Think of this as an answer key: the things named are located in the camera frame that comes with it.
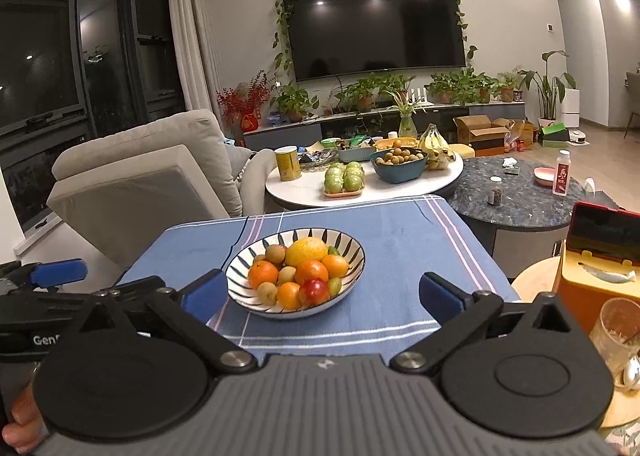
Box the potted green plant left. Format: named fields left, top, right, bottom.
left=270, top=85, right=320, bottom=123

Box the white round coffee table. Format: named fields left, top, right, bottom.
left=266, top=155, right=463, bottom=210

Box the kiwi in bowl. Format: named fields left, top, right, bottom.
left=278, top=267, right=296, bottom=285
left=257, top=282, right=278, bottom=307

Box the large yellow grapefruit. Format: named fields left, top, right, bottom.
left=285, top=236, right=329, bottom=268

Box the black tv console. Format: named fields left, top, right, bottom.
left=244, top=102, right=526, bottom=151

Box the left orange in bowl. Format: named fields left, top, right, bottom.
left=247, top=260, right=280, bottom=291

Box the kiwi in bowl centre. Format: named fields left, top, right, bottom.
left=278, top=267, right=296, bottom=285

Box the white red-label bottle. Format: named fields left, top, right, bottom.
left=552, top=150, right=570, bottom=196

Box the grey curtain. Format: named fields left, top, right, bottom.
left=168, top=0, right=224, bottom=125

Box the glass vase with plant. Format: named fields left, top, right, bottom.
left=385, top=90, right=419, bottom=138

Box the front small orange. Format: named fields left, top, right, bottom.
left=277, top=282, right=302, bottom=311

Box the grey dining chair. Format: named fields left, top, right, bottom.
left=624, top=72, right=640, bottom=137

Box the dark marble round table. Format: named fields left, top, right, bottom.
left=446, top=156, right=618, bottom=280

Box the banana bunch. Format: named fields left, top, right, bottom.
left=418, top=124, right=456, bottom=170

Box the clear glass cup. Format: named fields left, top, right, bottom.
left=589, top=298, right=640, bottom=377

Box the yellow tin can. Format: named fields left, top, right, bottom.
left=274, top=145, right=302, bottom=182

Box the tall leafy floor plant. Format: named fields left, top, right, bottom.
left=516, top=50, right=577, bottom=120

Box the black wall television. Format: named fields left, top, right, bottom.
left=283, top=0, right=465, bottom=82

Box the beige sofa armchair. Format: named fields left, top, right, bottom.
left=48, top=110, right=277, bottom=268

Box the red apple front right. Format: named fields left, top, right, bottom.
left=298, top=279, right=331, bottom=308

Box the right back orange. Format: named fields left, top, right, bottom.
left=295, top=259, right=330, bottom=285

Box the small dark spice jar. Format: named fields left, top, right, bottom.
left=487, top=176, right=502, bottom=206

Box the pink plate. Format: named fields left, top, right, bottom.
left=534, top=166, right=555, bottom=187

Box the teal bowl of longans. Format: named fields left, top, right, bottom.
left=369, top=147, right=426, bottom=184

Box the tray of green apples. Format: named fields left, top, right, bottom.
left=323, top=161, right=364, bottom=198

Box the orange tool case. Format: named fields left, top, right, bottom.
left=553, top=202, right=640, bottom=333

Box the red flower plant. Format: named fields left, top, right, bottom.
left=216, top=71, right=273, bottom=132

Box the cardboard box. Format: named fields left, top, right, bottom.
left=454, top=115, right=514, bottom=157

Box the person's left hand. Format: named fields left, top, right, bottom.
left=2, top=384, right=49, bottom=455

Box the kiwi in bowl front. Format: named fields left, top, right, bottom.
left=257, top=282, right=278, bottom=307

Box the striped ceramic fruit bowl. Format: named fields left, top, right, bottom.
left=226, top=228, right=366, bottom=320

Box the blue striped tablecloth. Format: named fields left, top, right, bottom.
left=122, top=196, right=518, bottom=358

